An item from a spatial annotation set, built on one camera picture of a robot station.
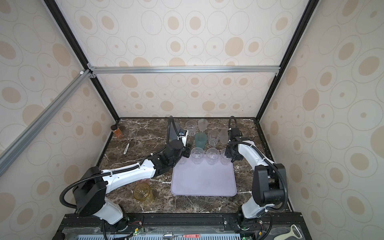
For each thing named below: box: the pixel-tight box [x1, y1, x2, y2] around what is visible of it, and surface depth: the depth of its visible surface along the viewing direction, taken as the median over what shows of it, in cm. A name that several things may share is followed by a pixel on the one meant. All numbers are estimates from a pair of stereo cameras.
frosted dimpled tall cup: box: [219, 128, 229, 145], surface depth 108 cm
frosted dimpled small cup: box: [198, 118, 208, 132], surface depth 115 cm
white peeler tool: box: [273, 224, 303, 240], surface depth 71 cm
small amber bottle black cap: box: [110, 124, 123, 139], surface depth 105 cm
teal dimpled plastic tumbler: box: [195, 132, 207, 149], surface depth 102 cm
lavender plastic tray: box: [170, 156, 237, 197], surface depth 89 cm
